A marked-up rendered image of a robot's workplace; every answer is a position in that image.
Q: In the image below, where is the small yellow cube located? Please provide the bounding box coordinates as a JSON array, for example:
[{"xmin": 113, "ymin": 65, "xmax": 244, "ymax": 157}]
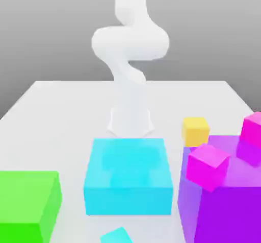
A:
[{"xmin": 181, "ymin": 117, "xmax": 211, "ymax": 148}]

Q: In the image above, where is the small magenta cube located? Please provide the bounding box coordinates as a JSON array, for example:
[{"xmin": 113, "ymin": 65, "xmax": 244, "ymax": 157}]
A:
[
  {"xmin": 186, "ymin": 143, "xmax": 230, "ymax": 193},
  {"xmin": 236, "ymin": 111, "xmax": 261, "ymax": 167}
]

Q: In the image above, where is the small cyan cube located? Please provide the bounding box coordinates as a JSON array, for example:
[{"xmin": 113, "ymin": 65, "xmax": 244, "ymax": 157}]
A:
[{"xmin": 99, "ymin": 226, "xmax": 134, "ymax": 243}]

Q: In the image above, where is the large cyan box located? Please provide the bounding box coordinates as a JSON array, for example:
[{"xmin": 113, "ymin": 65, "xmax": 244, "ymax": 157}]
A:
[{"xmin": 83, "ymin": 137, "xmax": 174, "ymax": 216}]

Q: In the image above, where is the large green box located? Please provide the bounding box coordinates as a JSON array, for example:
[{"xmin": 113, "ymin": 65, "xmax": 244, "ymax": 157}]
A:
[{"xmin": 0, "ymin": 171, "xmax": 63, "ymax": 243}]

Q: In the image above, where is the large purple box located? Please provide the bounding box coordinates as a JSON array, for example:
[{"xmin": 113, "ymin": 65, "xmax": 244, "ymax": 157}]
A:
[{"xmin": 177, "ymin": 135, "xmax": 261, "ymax": 243}]

